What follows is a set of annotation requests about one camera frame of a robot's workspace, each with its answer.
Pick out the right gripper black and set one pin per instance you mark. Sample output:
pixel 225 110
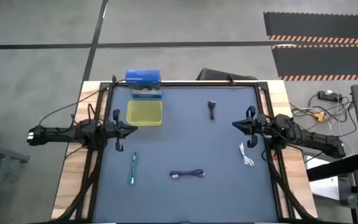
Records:
pixel 258 127

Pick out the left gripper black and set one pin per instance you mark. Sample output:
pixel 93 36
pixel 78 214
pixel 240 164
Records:
pixel 112 129

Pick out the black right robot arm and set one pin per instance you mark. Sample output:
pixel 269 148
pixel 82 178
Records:
pixel 309 138

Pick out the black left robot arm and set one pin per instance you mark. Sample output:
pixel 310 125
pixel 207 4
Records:
pixel 57 134

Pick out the yellow translucent plastic bin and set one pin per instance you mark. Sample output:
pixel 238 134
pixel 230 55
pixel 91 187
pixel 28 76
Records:
pixel 144 113

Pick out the blue windowed cardboard box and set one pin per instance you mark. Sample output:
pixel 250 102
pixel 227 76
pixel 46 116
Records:
pixel 143 77

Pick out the blue-grey table mat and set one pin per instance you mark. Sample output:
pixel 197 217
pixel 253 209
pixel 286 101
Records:
pixel 185 143

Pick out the black power strip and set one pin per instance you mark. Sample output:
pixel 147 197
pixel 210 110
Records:
pixel 329 95

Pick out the black hazard-striped floor mat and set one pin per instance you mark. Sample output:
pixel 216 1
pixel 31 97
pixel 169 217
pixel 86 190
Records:
pixel 319 25
pixel 322 60

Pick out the black aluminium table frame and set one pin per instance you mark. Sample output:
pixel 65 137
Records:
pixel 104 102

